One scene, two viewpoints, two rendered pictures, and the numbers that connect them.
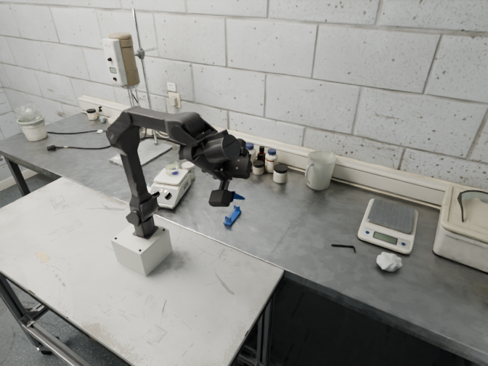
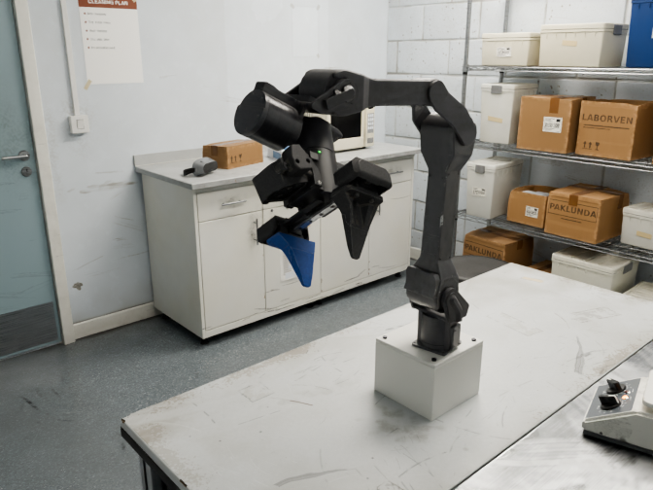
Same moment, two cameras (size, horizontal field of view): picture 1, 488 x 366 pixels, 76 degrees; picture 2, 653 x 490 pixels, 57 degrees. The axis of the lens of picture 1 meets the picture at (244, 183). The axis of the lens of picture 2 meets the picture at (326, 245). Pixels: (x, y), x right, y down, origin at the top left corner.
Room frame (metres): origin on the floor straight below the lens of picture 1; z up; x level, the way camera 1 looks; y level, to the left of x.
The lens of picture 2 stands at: (0.93, -0.62, 1.49)
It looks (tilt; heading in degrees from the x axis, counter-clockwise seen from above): 18 degrees down; 109
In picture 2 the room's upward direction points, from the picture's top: straight up
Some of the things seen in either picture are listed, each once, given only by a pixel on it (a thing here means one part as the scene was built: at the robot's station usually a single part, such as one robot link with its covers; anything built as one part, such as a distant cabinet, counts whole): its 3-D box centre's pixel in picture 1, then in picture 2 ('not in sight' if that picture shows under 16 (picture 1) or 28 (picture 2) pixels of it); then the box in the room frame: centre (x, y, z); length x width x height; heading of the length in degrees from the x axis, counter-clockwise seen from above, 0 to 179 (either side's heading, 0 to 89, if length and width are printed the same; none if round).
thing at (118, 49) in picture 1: (121, 62); not in sight; (1.55, 0.58, 1.40); 0.15 x 0.11 x 0.24; 150
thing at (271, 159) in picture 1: (271, 160); not in sight; (1.39, -0.14, 0.96); 0.06 x 0.06 x 0.11
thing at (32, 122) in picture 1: (31, 121); not in sight; (1.77, 1.28, 1.01); 0.14 x 0.14 x 0.21
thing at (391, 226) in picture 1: (388, 223); not in sight; (0.94, -0.57, 0.92); 0.26 x 0.19 x 0.05; 151
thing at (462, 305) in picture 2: (142, 210); (439, 297); (0.80, 0.33, 1.09); 0.09 x 0.07 x 0.06; 148
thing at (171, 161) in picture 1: (171, 165); not in sight; (1.21, 0.32, 1.03); 0.07 x 0.06 x 0.08; 17
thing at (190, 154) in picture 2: not in sight; (260, 146); (-0.70, 2.86, 0.93); 1.70 x 0.01 x 0.06; 60
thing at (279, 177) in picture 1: (280, 173); not in sight; (1.29, -0.18, 0.94); 0.07 x 0.07 x 0.07
